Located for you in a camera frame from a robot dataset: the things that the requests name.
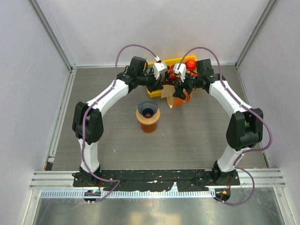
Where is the yellow plastic tray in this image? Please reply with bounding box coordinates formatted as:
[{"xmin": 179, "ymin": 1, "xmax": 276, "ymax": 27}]
[{"xmin": 147, "ymin": 55, "xmax": 199, "ymax": 98}]

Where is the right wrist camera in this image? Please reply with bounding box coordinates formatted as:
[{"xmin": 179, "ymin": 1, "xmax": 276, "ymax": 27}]
[{"xmin": 173, "ymin": 63, "xmax": 187, "ymax": 82}]

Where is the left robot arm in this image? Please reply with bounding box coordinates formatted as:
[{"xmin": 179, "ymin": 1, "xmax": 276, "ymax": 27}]
[{"xmin": 72, "ymin": 56, "xmax": 168, "ymax": 187}]

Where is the wooden ring collar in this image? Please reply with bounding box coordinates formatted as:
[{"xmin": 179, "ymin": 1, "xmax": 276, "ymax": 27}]
[{"xmin": 136, "ymin": 109, "xmax": 160, "ymax": 125}]

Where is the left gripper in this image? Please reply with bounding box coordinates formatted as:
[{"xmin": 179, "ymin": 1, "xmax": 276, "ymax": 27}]
[{"xmin": 137, "ymin": 68, "xmax": 164, "ymax": 93}]

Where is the red apple back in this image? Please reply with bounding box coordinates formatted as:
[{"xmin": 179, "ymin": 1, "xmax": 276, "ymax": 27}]
[{"xmin": 185, "ymin": 60, "xmax": 196, "ymax": 71}]

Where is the white cable duct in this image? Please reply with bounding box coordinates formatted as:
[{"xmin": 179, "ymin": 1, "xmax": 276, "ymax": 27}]
[{"xmin": 40, "ymin": 188, "xmax": 215, "ymax": 199}]

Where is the orange coffee filter box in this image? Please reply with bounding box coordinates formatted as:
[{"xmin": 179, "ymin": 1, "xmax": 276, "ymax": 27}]
[{"xmin": 166, "ymin": 90, "xmax": 192, "ymax": 108}]

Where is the orange glass carafe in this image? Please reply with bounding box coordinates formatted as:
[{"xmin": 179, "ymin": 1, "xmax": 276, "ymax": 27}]
[{"xmin": 141, "ymin": 123, "xmax": 157, "ymax": 133}]

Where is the blue plastic dripper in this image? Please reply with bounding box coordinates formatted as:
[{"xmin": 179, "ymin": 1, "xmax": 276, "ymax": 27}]
[{"xmin": 137, "ymin": 100, "xmax": 158, "ymax": 119}]

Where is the brown paper coffee filter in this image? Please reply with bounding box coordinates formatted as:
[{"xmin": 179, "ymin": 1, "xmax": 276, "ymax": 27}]
[{"xmin": 161, "ymin": 85, "xmax": 176, "ymax": 105}]

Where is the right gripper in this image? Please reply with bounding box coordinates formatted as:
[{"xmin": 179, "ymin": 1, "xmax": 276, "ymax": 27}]
[{"xmin": 173, "ymin": 70, "xmax": 203, "ymax": 100}]

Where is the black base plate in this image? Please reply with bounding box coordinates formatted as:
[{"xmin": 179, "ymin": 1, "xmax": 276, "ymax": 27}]
[{"xmin": 72, "ymin": 169, "xmax": 240, "ymax": 192}]

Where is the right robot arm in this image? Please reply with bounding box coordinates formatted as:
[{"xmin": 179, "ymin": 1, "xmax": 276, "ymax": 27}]
[{"xmin": 173, "ymin": 59, "xmax": 263, "ymax": 185}]

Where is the dark grape bunch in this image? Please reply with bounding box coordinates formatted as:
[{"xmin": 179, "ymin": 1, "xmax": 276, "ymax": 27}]
[{"xmin": 162, "ymin": 73, "xmax": 178, "ymax": 86}]

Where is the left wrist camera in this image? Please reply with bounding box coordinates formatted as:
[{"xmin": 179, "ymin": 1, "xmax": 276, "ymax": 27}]
[{"xmin": 153, "ymin": 56, "xmax": 168, "ymax": 80}]

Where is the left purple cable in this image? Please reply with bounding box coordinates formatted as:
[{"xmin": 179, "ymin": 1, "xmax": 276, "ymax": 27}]
[{"xmin": 81, "ymin": 44, "xmax": 160, "ymax": 203}]

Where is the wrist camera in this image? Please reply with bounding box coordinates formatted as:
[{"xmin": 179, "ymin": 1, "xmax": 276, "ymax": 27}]
[
  {"xmin": 173, "ymin": 63, "xmax": 187, "ymax": 82},
  {"xmin": 153, "ymin": 56, "xmax": 168, "ymax": 80}
]

